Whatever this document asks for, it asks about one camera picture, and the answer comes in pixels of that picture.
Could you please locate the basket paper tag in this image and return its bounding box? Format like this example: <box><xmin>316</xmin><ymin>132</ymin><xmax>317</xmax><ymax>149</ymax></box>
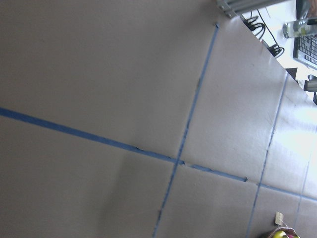
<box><xmin>274</xmin><ymin>212</ymin><xmax>284</xmax><ymax>226</ymax></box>

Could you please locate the brown wicker basket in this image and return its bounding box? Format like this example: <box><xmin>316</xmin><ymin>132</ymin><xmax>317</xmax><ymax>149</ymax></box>
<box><xmin>259</xmin><ymin>227</ymin><xmax>300</xmax><ymax>238</ymax></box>

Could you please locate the black keyboard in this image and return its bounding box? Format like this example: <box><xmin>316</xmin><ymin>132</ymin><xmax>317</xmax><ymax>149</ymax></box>
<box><xmin>293</xmin><ymin>36</ymin><xmax>317</xmax><ymax>69</ymax></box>

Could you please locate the clear water bottle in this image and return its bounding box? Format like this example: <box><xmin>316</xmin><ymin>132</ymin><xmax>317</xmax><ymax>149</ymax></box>
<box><xmin>282</xmin><ymin>17</ymin><xmax>317</xmax><ymax>39</ymax></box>

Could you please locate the yellow banana left of bunch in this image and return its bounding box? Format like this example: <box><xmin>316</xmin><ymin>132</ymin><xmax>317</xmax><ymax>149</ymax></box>
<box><xmin>272</xmin><ymin>231</ymin><xmax>288</xmax><ymax>238</ymax></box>

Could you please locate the aluminium frame post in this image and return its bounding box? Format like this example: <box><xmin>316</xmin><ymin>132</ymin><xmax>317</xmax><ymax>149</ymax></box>
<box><xmin>216</xmin><ymin>0</ymin><xmax>288</xmax><ymax>19</ymax></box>

